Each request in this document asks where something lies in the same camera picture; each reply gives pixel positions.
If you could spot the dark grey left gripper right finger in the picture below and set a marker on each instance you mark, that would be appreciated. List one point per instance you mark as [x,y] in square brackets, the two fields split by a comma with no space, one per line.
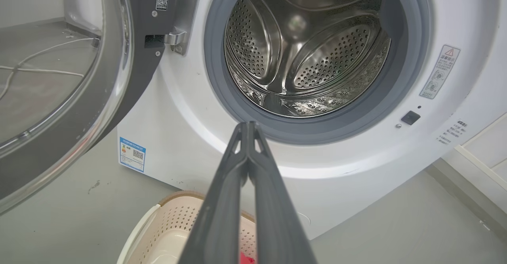
[273,224]

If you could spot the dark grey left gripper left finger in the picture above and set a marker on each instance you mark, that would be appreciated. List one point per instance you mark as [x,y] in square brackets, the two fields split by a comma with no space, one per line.
[222,216]

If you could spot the red garment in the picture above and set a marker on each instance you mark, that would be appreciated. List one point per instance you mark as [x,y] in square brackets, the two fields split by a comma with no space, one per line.
[246,259]

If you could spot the cream perforated laundry basket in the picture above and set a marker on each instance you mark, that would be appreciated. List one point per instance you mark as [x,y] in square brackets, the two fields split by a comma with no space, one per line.
[170,232]

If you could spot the black glass washer door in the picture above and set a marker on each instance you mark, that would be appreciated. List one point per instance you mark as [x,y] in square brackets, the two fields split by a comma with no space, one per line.
[130,77]

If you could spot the stainless steel washing machine drum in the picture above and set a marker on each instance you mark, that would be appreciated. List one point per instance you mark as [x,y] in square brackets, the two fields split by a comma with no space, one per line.
[328,58]

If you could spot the round drain filter cover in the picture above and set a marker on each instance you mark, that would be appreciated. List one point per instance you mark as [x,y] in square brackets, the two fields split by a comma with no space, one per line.
[305,219]

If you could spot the white front-load washing machine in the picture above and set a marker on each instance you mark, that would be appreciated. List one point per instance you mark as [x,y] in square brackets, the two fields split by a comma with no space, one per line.
[356,169]

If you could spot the grey rubber door gasket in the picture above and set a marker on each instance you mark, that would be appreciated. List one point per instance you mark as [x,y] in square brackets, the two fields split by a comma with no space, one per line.
[317,131]

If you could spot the blue energy label sticker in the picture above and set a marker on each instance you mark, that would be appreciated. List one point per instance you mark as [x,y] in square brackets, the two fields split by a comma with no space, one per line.
[132,155]

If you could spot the black square door latch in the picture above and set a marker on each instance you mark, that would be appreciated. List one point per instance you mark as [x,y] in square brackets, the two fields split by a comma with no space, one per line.
[410,117]

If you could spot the silver metal door hinge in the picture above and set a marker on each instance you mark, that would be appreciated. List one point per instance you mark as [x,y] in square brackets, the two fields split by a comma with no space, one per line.
[176,38]

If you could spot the small printed text label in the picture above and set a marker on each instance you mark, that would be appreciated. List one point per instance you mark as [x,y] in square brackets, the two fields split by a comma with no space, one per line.
[451,132]

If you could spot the QR code sticker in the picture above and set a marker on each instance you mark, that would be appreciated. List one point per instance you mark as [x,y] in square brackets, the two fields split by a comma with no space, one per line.
[162,1]

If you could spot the grey warning sticker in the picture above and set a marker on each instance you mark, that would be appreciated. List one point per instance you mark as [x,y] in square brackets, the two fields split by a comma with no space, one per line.
[439,71]

